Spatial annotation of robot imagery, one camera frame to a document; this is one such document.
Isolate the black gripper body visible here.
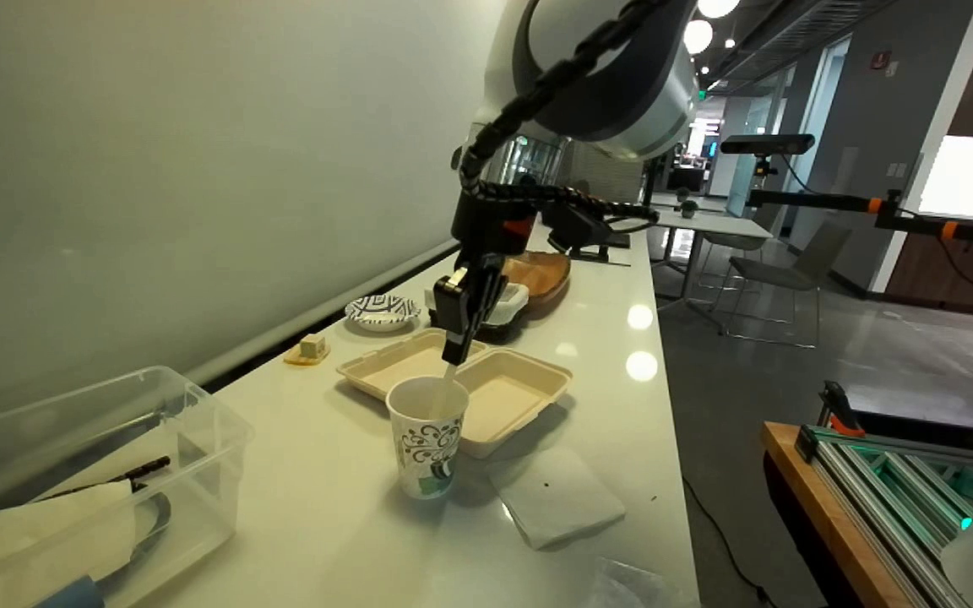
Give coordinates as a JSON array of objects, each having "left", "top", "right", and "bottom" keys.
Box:
[{"left": 445, "top": 181, "right": 538, "bottom": 278}]

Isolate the patterned white paper cup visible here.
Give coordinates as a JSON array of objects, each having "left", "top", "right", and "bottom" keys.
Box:
[{"left": 383, "top": 371, "right": 472, "bottom": 502}]

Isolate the brown wooden tray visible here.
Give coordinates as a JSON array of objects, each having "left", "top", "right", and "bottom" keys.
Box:
[{"left": 500, "top": 249, "right": 574, "bottom": 322}]

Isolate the small white dish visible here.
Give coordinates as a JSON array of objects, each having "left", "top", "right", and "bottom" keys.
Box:
[{"left": 341, "top": 292, "right": 423, "bottom": 338}]

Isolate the beige clamshell takeout box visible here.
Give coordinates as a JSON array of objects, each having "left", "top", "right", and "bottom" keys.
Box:
[{"left": 336, "top": 323, "right": 579, "bottom": 461}]

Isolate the small beige toy food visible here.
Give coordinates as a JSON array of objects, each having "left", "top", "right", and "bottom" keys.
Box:
[{"left": 284, "top": 332, "right": 336, "bottom": 368}]

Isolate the white paper napkin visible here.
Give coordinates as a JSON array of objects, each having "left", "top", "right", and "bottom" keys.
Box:
[{"left": 489, "top": 446, "right": 633, "bottom": 554}]

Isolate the white background table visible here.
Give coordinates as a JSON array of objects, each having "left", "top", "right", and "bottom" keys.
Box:
[{"left": 645, "top": 201, "right": 779, "bottom": 248}]

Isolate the clear plastic bin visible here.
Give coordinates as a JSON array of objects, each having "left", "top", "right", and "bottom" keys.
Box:
[{"left": 0, "top": 363, "right": 255, "bottom": 608}]

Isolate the clear plastic bag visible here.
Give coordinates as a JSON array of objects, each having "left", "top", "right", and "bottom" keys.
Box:
[{"left": 585, "top": 558, "right": 683, "bottom": 608}]

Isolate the black pen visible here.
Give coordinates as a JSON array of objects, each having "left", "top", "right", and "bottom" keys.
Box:
[{"left": 38, "top": 449, "right": 176, "bottom": 499}]

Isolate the wooden base board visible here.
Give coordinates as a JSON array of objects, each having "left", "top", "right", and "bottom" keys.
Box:
[{"left": 759, "top": 420, "right": 933, "bottom": 608}]

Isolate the black bar with orange clamps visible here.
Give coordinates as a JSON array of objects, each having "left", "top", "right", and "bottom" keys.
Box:
[{"left": 745, "top": 181, "right": 973, "bottom": 249}]

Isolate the white crumpled cloth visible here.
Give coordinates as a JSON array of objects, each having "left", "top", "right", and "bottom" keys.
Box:
[{"left": 0, "top": 481, "right": 141, "bottom": 608}]

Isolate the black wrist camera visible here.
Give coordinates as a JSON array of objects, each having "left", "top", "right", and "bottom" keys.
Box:
[{"left": 538, "top": 196, "right": 639, "bottom": 266}]

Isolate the black camera on stand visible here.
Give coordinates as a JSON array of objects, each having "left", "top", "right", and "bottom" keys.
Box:
[{"left": 716, "top": 130, "right": 820, "bottom": 158}]

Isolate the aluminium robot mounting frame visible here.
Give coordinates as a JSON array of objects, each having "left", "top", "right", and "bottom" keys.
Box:
[{"left": 793, "top": 377, "right": 973, "bottom": 608}]

